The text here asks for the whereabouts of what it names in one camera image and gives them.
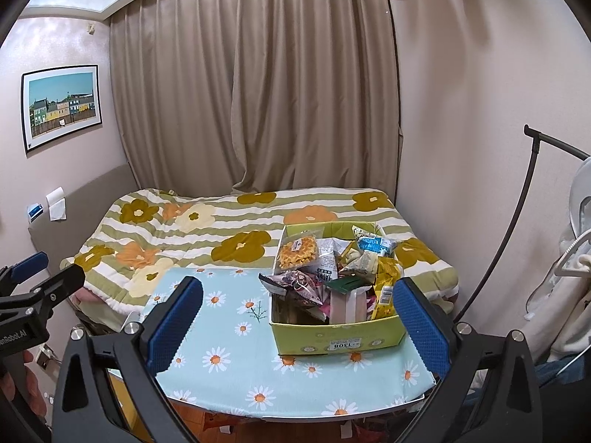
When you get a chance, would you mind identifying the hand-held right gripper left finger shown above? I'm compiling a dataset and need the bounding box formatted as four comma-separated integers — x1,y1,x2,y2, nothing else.
50,276,220,443

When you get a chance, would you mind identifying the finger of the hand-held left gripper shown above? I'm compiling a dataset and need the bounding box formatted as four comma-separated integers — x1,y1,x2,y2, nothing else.
0,251,50,294
28,264,87,320

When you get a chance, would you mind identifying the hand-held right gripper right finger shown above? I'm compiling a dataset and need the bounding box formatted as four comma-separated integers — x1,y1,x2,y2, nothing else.
369,277,543,443

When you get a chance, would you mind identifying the gold snack packet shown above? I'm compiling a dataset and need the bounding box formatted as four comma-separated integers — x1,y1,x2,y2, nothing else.
369,257,404,320

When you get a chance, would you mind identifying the pink translucent wafer pack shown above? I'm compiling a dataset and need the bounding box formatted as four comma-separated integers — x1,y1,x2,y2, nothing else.
330,288,372,326

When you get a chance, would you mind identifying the green snack packet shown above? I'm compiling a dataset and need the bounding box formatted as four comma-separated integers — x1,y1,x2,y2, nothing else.
329,276,370,295

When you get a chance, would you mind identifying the cream snack packet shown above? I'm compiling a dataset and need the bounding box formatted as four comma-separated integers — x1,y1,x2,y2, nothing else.
344,249,384,278

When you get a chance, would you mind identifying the blue white yellow snack packet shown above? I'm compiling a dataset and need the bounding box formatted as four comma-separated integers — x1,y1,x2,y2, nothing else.
352,225,398,257

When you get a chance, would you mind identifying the green cardboard box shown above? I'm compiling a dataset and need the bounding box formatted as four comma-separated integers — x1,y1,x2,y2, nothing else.
269,221,407,356

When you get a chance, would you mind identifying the white grey print packet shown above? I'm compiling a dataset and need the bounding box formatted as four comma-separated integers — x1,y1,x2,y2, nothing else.
316,238,352,282

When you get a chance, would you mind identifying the dark comic print packet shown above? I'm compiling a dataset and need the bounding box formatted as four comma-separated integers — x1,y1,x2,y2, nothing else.
259,271,324,308

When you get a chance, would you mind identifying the waffle snack packet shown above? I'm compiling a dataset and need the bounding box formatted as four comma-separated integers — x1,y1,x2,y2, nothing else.
277,235,319,271

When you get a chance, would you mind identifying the person's left hand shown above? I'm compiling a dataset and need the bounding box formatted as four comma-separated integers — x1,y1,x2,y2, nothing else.
21,348,48,425

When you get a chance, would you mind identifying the grey padded headboard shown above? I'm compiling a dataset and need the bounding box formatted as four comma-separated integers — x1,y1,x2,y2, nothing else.
28,164,139,264

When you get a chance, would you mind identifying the floral striped blanket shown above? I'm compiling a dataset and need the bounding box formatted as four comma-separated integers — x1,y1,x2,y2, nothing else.
60,187,460,319

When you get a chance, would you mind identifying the white hanging garment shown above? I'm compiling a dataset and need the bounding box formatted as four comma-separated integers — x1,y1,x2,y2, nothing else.
526,228,591,365

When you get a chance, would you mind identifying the blue denim cloth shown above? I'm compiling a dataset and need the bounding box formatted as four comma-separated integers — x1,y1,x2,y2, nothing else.
533,353,591,384

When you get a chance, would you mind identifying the framed picture of houses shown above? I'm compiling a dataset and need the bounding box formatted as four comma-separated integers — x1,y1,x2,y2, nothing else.
21,65,103,154

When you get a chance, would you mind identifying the white fan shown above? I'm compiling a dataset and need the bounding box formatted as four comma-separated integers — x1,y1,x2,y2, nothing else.
567,156,591,241

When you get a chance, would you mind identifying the black curved pole stand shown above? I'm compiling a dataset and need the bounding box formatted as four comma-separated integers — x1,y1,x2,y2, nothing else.
455,124,591,324

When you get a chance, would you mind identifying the beige curtain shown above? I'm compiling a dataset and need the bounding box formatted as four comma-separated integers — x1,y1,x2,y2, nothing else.
108,0,402,195

